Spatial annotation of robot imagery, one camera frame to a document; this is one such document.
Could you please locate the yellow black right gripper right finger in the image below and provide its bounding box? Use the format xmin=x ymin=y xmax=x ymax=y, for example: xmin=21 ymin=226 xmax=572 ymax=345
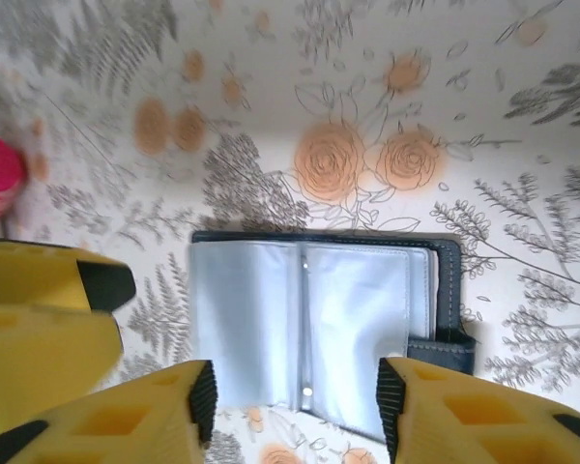
xmin=376 ymin=357 xmax=580 ymax=464

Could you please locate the blue card holder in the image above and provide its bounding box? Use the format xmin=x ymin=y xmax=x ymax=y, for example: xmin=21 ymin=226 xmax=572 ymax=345
xmin=187 ymin=229 xmax=478 ymax=444

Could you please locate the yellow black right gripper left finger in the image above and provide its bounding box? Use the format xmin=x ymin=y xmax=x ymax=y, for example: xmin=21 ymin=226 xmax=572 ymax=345
xmin=0 ymin=360 xmax=218 ymax=464

